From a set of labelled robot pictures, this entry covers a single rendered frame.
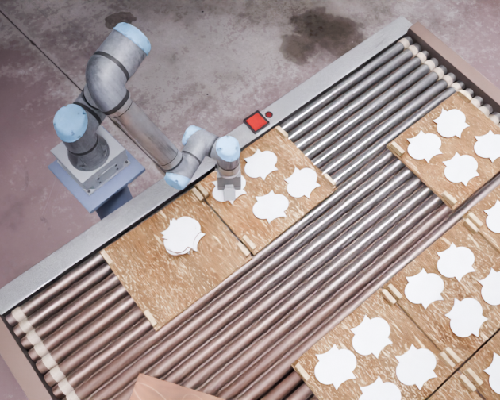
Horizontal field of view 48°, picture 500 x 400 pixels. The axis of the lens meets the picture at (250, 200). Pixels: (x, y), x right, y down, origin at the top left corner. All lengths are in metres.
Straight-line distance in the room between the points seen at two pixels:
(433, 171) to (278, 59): 1.66
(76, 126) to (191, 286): 0.66
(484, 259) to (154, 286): 1.16
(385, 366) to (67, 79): 2.56
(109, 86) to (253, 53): 2.11
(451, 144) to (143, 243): 1.23
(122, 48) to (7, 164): 1.91
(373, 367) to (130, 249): 0.91
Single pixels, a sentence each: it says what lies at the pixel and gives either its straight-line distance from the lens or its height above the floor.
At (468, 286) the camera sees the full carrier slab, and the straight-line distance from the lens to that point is 2.09.
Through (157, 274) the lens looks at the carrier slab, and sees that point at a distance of 1.96.
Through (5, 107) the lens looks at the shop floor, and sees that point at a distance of 3.64.
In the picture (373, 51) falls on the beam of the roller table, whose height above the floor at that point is 0.92.
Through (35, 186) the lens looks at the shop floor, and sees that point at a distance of 3.31.
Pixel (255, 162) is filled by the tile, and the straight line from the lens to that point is 2.10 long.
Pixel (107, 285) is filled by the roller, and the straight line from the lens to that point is 2.00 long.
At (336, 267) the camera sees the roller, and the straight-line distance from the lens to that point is 2.00.
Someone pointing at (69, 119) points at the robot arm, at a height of 1.20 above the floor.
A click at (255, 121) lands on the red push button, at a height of 0.93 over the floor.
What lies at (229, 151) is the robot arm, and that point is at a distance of 1.76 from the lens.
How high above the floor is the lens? 2.79
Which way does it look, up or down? 65 degrees down
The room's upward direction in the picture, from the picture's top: 3 degrees clockwise
